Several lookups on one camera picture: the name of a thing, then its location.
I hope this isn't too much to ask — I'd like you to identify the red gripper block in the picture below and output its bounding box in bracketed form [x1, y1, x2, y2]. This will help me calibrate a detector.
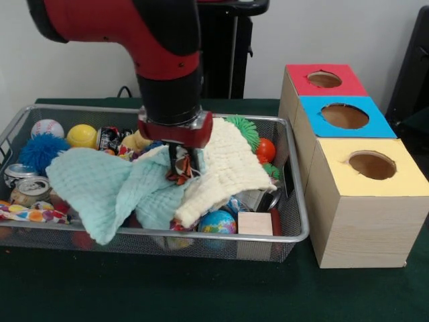
[137, 111, 214, 176]

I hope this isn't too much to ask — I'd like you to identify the multicolour fabric toy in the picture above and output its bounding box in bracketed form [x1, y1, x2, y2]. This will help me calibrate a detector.
[166, 158, 196, 186]

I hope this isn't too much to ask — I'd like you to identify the cream yellow waffle cloth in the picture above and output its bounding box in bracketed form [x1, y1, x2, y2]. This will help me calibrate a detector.
[173, 117, 277, 229]

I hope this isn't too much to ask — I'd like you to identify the mint green waffle cloth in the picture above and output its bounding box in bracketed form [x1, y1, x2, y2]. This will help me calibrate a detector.
[46, 146, 195, 246]

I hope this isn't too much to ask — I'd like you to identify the clear mesh bin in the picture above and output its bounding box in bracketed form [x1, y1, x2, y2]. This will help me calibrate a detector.
[0, 104, 310, 262]

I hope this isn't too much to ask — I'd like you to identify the wooden box with three holes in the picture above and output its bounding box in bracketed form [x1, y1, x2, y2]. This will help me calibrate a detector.
[278, 64, 429, 269]

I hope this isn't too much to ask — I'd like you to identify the green spiky ball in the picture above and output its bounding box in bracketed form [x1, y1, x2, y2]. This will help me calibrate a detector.
[227, 115, 260, 150]

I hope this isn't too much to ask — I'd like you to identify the blue globe ball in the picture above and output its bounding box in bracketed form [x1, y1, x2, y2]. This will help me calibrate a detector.
[198, 210, 237, 235]

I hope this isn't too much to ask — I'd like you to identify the red ball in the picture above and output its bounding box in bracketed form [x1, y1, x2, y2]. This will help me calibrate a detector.
[257, 138, 277, 164]

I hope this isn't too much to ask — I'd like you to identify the pale wooden cube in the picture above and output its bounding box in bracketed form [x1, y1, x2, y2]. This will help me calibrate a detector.
[238, 211, 273, 236]

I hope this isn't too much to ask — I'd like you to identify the smooth yellow ball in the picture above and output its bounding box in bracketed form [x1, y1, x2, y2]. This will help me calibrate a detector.
[66, 124, 99, 150]

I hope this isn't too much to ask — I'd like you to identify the dark green table cloth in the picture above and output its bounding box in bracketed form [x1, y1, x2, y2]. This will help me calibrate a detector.
[0, 97, 429, 322]

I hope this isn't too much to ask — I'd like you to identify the white baseball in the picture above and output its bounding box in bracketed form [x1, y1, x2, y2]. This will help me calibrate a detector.
[31, 119, 65, 140]

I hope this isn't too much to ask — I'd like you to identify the blue fuzzy ball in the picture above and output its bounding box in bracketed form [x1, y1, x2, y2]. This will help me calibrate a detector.
[18, 132, 69, 174]

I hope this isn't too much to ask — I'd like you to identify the tan drink can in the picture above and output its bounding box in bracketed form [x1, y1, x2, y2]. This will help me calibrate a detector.
[10, 176, 52, 207]

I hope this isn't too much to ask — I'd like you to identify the colourful polka dot fabric toy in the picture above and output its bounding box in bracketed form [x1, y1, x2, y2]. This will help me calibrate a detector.
[0, 201, 71, 224]

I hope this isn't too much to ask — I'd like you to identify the silver drink can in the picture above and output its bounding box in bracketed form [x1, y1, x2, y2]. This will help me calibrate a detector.
[3, 163, 38, 189]

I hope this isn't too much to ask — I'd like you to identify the black equipment stand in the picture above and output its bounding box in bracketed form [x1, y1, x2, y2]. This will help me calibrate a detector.
[387, 5, 429, 131]

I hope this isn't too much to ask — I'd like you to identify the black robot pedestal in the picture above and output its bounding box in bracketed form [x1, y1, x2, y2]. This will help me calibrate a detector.
[198, 0, 270, 100]

